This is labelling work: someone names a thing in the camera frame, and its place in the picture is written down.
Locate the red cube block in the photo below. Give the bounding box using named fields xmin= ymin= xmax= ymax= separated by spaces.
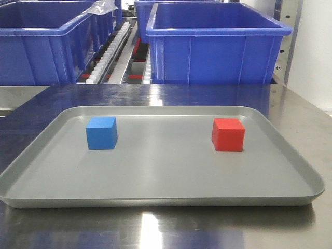
xmin=212 ymin=118 xmax=245 ymax=152

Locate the blue cube block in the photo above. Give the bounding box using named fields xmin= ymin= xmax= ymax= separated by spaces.
xmin=86 ymin=116 xmax=118 ymax=150

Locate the grey plastic tray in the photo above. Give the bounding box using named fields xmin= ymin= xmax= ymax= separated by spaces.
xmin=1 ymin=106 xmax=325 ymax=208

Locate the blue bin front right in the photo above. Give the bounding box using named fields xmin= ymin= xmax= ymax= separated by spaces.
xmin=146 ymin=2 xmax=292 ymax=85

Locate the blue bin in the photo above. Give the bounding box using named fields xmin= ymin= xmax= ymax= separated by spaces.
xmin=134 ymin=0 xmax=218 ymax=44
xmin=146 ymin=2 xmax=292 ymax=85
xmin=96 ymin=0 xmax=123 ymax=45
xmin=1 ymin=1 xmax=100 ymax=85

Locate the blue bin rear left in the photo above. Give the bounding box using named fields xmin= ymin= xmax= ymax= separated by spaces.
xmin=96 ymin=0 xmax=123 ymax=45

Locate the blue bin rear right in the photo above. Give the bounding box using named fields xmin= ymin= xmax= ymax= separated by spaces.
xmin=134 ymin=0 xmax=218 ymax=44

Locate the clear plastic bag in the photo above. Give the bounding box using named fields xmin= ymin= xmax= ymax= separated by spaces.
xmin=86 ymin=0 xmax=118 ymax=15

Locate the blue bin front left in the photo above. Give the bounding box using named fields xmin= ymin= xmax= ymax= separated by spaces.
xmin=1 ymin=1 xmax=100 ymax=85

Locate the white roller conveyor rail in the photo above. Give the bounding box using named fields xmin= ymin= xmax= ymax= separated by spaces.
xmin=85 ymin=22 xmax=131 ymax=85

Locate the metal shelf upright post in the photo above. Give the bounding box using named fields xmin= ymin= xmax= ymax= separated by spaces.
xmin=273 ymin=1 xmax=303 ymax=85

